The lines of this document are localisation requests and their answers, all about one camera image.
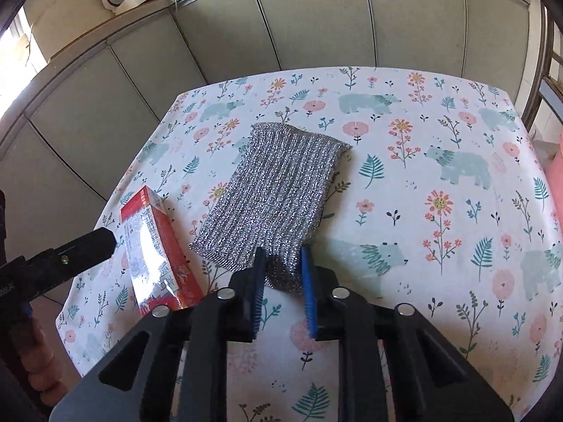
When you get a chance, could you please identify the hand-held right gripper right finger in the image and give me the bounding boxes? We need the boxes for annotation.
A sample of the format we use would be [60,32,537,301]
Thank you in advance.
[300,246,514,422]

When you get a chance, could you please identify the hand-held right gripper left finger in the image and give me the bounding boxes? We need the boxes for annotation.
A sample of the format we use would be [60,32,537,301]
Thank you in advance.
[49,247,268,422]

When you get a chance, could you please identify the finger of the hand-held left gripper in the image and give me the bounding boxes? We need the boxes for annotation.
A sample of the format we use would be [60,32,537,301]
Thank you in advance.
[48,227,119,284]

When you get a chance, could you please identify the red and white carton box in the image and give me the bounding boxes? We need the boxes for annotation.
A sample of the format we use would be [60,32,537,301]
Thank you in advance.
[120,186,204,317]

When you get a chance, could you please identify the silver metallic scouring cloth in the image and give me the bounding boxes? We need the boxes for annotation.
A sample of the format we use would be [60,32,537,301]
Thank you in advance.
[189,122,353,293]

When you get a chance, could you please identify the pink plastic bucket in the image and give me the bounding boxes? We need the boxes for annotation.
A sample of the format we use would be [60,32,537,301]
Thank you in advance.
[545,138,563,185]

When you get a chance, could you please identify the person's left hand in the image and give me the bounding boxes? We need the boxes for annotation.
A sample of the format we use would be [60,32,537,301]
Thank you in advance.
[18,315,68,406]

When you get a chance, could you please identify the pale green kitchen cabinets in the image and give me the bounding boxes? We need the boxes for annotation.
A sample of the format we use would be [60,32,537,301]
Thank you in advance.
[0,0,533,247]

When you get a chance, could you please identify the metal shelf rack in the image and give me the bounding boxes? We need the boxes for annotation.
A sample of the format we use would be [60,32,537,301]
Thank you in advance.
[523,6,563,141]

